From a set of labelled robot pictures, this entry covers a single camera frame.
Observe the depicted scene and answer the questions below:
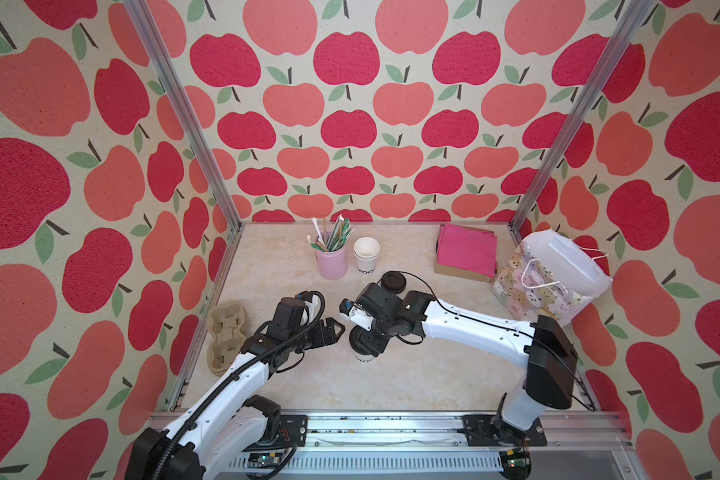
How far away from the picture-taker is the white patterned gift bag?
0.75 m

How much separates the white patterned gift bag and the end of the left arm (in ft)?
1.86

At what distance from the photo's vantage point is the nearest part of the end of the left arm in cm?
58
